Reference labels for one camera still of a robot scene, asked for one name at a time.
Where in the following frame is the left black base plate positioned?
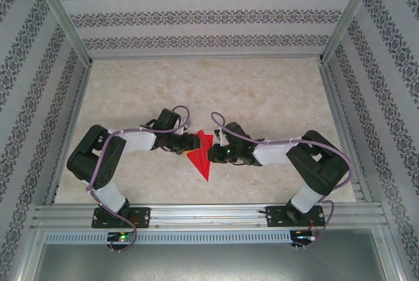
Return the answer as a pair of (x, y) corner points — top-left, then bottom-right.
(92, 207), (151, 229)

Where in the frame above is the controller board with green light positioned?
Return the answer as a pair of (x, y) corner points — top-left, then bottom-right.
(107, 232), (136, 243)

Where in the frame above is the controller board with white plug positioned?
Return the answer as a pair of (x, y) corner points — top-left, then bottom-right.
(292, 230), (319, 242)

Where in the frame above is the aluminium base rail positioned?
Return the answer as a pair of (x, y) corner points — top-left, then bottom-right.
(31, 202), (384, 230)

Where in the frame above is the aluminium frame cross beam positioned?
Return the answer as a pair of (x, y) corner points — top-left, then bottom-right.
(88, 52), (325, 62)

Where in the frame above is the grey slotted cable duct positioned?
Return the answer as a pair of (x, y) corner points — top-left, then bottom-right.
(44, 231), (292, 245)

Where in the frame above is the grey sheet metal tray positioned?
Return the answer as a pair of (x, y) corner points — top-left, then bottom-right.
(32, 243), (400, 281)

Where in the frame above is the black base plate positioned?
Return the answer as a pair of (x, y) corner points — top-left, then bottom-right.
(266, 205), (325, 229)
(92, 207), (151, 229)

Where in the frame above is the aluminium frame post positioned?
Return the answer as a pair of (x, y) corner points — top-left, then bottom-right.
(27, 0), (94, 66)
(319, 0), (384, 66)

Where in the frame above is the aluminium side floor rail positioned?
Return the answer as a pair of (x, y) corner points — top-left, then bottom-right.
(44, 63), (94, 205)
(319, 61), (374, 203)

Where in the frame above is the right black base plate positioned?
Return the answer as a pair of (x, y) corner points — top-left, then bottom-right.
(266, 205), (325, 229)

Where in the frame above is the red paper sheet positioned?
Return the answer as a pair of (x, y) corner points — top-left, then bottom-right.
(186, 129), (214, 182)

